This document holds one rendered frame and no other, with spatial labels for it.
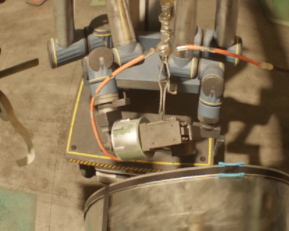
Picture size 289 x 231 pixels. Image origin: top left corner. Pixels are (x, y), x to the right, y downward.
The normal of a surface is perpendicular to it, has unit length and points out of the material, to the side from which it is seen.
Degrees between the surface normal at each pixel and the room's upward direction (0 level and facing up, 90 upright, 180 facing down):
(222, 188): 1
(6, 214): 0
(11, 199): 0
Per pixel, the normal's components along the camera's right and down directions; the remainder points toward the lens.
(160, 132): -0.40, -0.07
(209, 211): -0.07, -0.65
